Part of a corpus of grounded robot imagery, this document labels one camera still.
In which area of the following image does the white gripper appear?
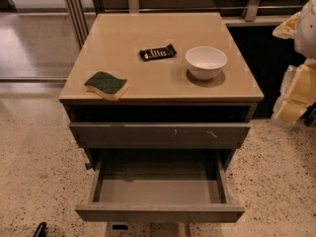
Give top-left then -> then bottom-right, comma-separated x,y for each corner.
271,12 -> 316,126

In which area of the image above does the grey drawer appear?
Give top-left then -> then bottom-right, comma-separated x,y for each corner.
70,122 -> 251,149
76,149 -> 245,223

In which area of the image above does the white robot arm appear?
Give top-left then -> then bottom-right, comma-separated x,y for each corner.
271,0 -> 316,127

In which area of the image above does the grey drawer cabinet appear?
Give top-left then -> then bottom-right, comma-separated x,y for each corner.
59,13 -> 264,165

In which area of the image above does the grey top drawer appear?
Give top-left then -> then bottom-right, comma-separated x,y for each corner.
70,122 -> 251,149

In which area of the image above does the dark object floor right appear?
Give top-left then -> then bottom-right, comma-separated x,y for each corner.
304,108 -> 316,127

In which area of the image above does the white ceramic bowl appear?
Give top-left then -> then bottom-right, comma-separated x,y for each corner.
186,46 -> 227,81

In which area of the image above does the black snack bar wrapper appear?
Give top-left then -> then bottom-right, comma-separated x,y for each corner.
139,44 -> 177,61

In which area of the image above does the green yellow sponge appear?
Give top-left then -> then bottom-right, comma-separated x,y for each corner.
84,72 -> 129,101

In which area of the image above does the black object floor left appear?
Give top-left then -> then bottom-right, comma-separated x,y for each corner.
33,222 -> 46,237

